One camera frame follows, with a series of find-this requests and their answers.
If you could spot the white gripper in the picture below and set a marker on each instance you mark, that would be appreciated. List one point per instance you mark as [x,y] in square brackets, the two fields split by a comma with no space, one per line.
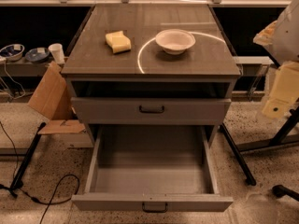
[289,37]

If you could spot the grey drawer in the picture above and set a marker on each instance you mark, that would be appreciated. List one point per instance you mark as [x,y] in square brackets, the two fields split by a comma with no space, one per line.
[155,111]
[154,169]

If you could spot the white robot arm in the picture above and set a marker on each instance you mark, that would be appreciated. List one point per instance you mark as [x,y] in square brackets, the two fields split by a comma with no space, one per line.
[281,40]

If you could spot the grey drawer cabinet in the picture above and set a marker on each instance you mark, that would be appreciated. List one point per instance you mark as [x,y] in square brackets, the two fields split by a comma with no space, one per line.
[205,71]

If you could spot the grey top drawer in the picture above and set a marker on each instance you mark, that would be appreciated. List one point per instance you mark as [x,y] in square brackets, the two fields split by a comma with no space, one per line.
[155,111]

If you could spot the black stand leg right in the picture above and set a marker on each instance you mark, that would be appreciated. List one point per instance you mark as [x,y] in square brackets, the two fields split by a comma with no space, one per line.
[250,180]

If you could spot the black stand leg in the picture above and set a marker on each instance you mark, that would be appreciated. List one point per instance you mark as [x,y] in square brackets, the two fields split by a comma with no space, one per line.
[17,183]
[250,180]

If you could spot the black caster foot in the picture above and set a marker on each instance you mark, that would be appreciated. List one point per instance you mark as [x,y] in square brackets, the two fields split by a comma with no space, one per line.
[279,191]

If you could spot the white bowl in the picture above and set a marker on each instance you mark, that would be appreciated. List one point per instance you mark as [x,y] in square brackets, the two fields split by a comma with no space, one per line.
[175,41]

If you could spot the yellow sponge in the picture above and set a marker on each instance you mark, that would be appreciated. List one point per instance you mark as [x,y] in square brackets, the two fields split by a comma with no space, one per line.
[118,42]

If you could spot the brown cardboard box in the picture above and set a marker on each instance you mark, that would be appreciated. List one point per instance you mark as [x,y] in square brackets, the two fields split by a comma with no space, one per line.
[51,99]

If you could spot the white paper cup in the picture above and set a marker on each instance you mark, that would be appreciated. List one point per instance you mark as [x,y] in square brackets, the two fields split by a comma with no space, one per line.
[57,52]

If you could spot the blue bowl right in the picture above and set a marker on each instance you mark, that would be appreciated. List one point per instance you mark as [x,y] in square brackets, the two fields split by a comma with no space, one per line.
[37,55]

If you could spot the grey low shelf left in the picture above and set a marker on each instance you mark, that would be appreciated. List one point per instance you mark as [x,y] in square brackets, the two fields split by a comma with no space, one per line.
[23,68]

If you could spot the black stand leg left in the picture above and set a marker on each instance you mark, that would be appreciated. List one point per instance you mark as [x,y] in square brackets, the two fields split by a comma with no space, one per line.
[17,183]

